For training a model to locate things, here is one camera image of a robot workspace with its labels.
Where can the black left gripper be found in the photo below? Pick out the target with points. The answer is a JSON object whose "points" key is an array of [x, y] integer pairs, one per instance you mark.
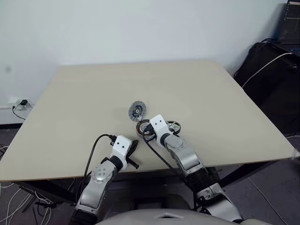
{"points": [[131, 161]]}

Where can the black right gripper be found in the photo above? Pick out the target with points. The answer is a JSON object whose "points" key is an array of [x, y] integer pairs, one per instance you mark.
{"points": [[150, 134]]}

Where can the motor housing with copper windings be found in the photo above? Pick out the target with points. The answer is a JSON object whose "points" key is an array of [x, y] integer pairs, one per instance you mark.
{"points": [[138, 127]]}

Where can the silver round motor lid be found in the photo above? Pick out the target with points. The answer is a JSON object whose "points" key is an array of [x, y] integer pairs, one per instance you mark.
{"points": [[137, 110]]}

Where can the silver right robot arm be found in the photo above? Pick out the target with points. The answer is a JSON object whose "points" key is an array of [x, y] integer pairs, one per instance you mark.
{"points": [[185, 154]]}

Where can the grey robot torso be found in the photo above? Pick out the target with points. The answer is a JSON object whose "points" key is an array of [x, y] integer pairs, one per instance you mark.
{"points": [[164, 216]]}

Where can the black floor stand legs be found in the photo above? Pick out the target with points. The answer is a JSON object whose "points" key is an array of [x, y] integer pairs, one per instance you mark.
{"points": [[44, 204]]}

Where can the black power adapter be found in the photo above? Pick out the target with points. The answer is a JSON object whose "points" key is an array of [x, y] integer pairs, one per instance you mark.
{"points": [[24, 102]]}

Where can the black fabric bag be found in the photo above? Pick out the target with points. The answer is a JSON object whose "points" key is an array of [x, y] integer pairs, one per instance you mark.
{"points": [[269, 89]]}

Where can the dark laptop screen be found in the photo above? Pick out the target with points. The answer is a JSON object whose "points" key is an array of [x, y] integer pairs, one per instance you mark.
{"points": [[290, 23]]}

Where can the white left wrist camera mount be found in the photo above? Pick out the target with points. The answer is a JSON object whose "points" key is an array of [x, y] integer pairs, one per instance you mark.
{"points": [[120, 146]]}

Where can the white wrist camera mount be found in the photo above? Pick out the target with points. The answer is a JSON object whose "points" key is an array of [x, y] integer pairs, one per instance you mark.
{"points": [[159, 124], [120, 146]]}

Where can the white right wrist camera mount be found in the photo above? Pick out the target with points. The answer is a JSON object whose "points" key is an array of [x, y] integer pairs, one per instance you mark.
{"points": [[159, 124]]}

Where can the black table frame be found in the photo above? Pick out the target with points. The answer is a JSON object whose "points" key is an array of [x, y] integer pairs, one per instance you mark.
{"points": [[47, 189]]}

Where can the white wall power strip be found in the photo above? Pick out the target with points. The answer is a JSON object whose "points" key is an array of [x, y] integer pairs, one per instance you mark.
{"points": [[14, 100]]}

